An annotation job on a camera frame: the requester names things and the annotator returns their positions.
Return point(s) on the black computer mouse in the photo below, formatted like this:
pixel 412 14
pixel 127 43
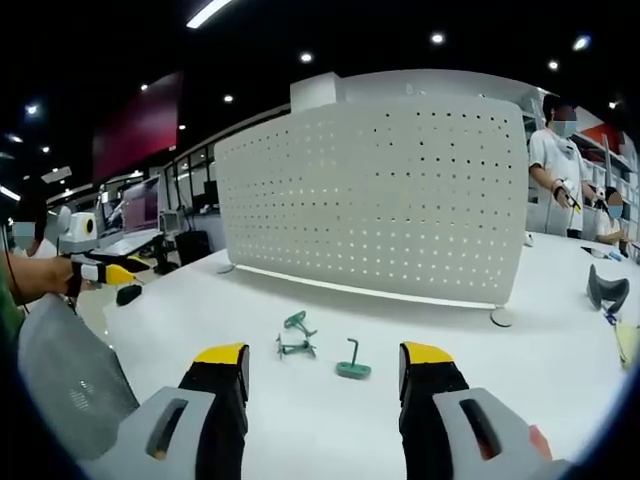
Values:
pixel 128 294

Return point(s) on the computer monitor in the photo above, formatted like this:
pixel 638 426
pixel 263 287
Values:
pixel 142 205

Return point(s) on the yellow cloth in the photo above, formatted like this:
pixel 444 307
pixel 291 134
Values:
pixel 629 347

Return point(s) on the person's left hand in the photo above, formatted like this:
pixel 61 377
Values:
pixel 50 279

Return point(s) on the person's green sleeve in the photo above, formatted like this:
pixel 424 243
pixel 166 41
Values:
pixel 7 305

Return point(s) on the round grey panel foot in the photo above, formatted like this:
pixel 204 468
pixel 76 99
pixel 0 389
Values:
pixel 503 317
pixel 226 269

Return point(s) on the dark red wall screen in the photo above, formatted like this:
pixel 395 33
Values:
pixel 137 127

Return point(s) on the green mounting plate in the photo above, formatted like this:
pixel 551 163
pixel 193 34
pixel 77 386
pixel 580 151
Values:
pixel 354 370

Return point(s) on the white storage shelves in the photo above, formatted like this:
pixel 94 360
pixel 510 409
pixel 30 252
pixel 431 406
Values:
pixel 612 155

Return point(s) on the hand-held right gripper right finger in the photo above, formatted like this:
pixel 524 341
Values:
pixel 430 400

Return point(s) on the grey mesh chair back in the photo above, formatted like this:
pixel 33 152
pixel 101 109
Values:
pixel 70 375

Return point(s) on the dark green hook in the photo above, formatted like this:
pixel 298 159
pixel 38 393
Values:
pixel 354 350

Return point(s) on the white perforated divider panel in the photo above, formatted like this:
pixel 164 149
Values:
pixel 370 200

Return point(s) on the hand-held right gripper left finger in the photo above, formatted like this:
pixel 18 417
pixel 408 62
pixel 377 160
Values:
pixel 220 400

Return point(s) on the person's right hand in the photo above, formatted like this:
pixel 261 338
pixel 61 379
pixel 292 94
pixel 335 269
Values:
pixel 541 442

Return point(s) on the grey curved headrest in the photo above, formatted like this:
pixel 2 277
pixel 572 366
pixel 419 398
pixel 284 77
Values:
pixel 602 292

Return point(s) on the white square column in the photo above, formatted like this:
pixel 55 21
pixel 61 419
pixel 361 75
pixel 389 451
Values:
pixel 312 92

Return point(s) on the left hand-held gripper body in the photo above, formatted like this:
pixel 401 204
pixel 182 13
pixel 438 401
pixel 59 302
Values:
pixel 80 229

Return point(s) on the green hook assembly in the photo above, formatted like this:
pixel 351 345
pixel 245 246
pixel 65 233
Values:
pixel 294 348
pixel 299 321

